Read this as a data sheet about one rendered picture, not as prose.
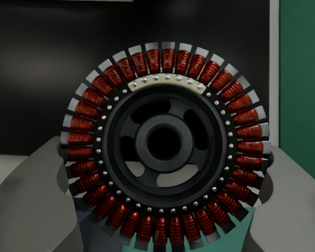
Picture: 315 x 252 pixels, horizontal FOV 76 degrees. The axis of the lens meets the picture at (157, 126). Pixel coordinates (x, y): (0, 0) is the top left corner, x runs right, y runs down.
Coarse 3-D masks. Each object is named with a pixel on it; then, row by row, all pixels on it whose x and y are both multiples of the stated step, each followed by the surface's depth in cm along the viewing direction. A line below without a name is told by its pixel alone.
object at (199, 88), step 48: (96, 96) 11; (144, 96) 13; (192, 96) 12; (240, 96) 11; (96, 144) 11; (144, 144) 11; (192, 144) 11; (240, 144) 10; (96, 192) 10; (144, 192) 12; (192, 192) 11; (240, 192) 10; (144, 240) 10; (192, 240) 10
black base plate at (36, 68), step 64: (0, 0) 19; (64, 0) 19; (192, 0) 18; (256, 0) 18; (0, 64) 19; (64, 64) 18; (256, 64) 18; (0, 128) 18; (64, 128) 18; (192, 128) 18
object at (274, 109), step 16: (272, 0) 20; (272, 16) 20; (272, 32) 20; (272, 48) 20; (272, 64) 20; (272, 80) 20; (272, 96) 20; (272, 112) 20; (272, 128) 20; (272, 144) 19; (0, 160) 20; (16, 160) 20; (0, 176) 20; (160, 176) 20; (176, 176) 19; (256, 192) 19
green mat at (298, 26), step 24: (288, 0) 20; (312, 0) 20; (288, 24) 20; (312, 24) 20; (288, 48) 20; (312, 48) 20; (288, 72) 20; (312, 72) 20; (288, 96) 20; (312, 96) 19; (288, 120) 19; (312, 120) 19; (288, 144) 19; (312, 144) 19; (312, 168) 19
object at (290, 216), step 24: (288, 168) 9; (264, 192) 9; (288, 192) 8; (312, 192) 8; (264, 216) 7; (288, 216) 7; (312, 216) 7; (264, 240) 6; (288, 240) 6; (312, 240) 6
